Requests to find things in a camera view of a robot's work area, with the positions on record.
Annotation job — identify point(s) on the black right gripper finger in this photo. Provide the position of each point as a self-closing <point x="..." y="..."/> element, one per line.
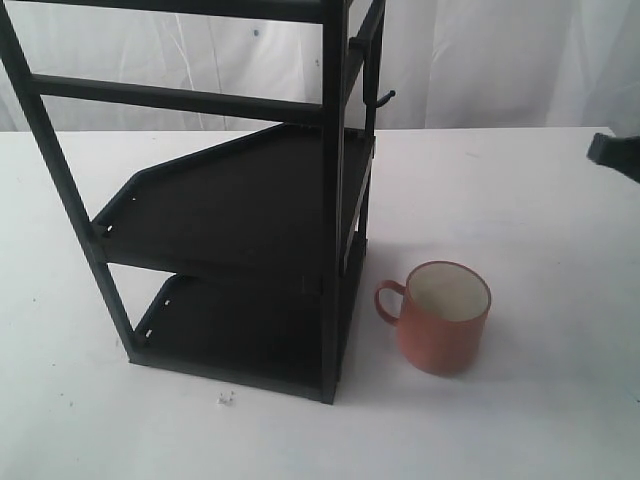
<point x="618" y="153"/>

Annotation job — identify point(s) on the pink mug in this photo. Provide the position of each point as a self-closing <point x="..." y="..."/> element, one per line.
<point x="439" y="315"/>

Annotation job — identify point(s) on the white backdrop cloth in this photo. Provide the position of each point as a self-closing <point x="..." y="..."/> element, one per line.
<point x="451" y="64"/>

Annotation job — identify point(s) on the black rack hook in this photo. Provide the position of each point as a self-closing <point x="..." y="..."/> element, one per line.
<point x="382" y="101"/>

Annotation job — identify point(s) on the black metal shelf rack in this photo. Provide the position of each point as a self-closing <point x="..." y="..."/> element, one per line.
<point x="240" y="262"/>

